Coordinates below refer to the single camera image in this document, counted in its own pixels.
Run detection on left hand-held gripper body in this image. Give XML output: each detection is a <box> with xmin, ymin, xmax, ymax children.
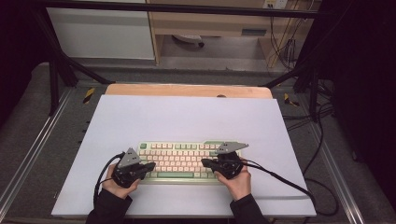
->
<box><xmin>111</xmin><ymin>147</ymin><xmax>148</xmax><ymax>189</ymax></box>

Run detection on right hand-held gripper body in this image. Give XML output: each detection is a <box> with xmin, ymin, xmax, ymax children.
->
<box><xmin>215</xmin><ymin>141</ymin><xmax>250</xmax><ymax>181</ymax></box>

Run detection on green and cream keyboard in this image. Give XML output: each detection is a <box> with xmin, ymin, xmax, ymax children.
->
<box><xmin>136</xmin><ymin>140</ymin><xmax>243</xmax><ymax>186</ymax></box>

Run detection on person's left hand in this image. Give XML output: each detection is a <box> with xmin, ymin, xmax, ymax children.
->
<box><xmin>101</xmin><ymin>163</ymin><xmax>140</xmax><ymax>201</ymax></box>

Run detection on person's right hand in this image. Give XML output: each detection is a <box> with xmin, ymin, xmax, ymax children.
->
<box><xmin>214</xmin><ymin>167</ymin><xmax>253</xmax><ymax>202</ymax></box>

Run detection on white board sheet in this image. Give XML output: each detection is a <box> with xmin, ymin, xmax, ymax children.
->
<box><xmin>50</xmin><ymin>94</ymin><xmax>318</xmax><ymax>218</ymax></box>

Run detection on wooden table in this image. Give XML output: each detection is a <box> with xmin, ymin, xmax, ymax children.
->
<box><xmin>105</xmin><ymin>82</ymin><xmax>275</xmax><ymax>100</ymax></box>

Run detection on yellow and black tape strip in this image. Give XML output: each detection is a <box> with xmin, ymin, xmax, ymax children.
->
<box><xmin>283</xmin><ymin>92</ymin><xmax>300</xmax><ymax>107</ymax></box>
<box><xmin>82</xmin><ymin>87</ymin><xmax>96</xmax><ymax>105</ymax></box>

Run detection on office chair base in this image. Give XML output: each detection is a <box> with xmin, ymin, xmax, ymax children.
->
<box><xmin>172</xmin><ymin>34</ymin><xmax>205</xmax><ymax>49</ymax></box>

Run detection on light wooden desk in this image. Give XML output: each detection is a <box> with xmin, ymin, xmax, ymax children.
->
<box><xmin>146</xmin><ymin>0</ymin><xmax>322</xmax><ymax>68</ymax></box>

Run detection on white cabinet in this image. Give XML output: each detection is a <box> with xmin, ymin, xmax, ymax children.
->
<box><xmin>45</xmin><ymin>0</ymin><xmax>156</xmax><ymax>61</ymax></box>

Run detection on white power strip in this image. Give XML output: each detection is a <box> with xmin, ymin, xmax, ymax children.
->
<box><xmin>262</xmin><ymin>0</ymin><xmax>290</xmax><ymax>10</ymax></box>

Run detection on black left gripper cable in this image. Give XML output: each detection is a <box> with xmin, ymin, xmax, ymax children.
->
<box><xmin>92</xmin><ymin>151</ymin><xmax>126</xmax><ymax>208</ymax></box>

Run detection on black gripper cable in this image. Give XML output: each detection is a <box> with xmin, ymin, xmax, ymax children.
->
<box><xmin>92</xmin><ymin>151</ymin><xmax>126</xmax><ymax>208</ymax></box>
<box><xmin>241</xmin><ymin>158</ymin><xmax>339</xmax><ymax>217</ymax></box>

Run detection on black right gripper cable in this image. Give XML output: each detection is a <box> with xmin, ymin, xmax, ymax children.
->
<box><xmin>241</xmin><ymin>158</ymin><xmax>339</xmax><ymax>217</ymax></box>

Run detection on black floor cables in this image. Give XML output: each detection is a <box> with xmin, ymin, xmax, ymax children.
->
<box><xmin>281</xmin><ymin>78</ymin><xmax>336</xmax><ymax>175</ymax></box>

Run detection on aluminium floor rail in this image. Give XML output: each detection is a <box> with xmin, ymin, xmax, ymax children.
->
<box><xmin>307</xmin><ymin>123</ymin><xmax>366</xmax><ymax>224</ymax></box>
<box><xmin>0</xmin><ymin>88</ymin><xmax>75</xmax><ymax>213</ymax></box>

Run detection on hanging cable bundle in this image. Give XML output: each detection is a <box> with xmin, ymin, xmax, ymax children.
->
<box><xmin>268</xmin><ymin>13</ymin><xmax>308</xmax><ymax>72</ymax></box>

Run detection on black metal frame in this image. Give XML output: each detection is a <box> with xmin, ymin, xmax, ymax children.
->
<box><xmin>29</xmin><ymin>0</ymin><xmax>336</xmax><ymax>123</ymax></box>

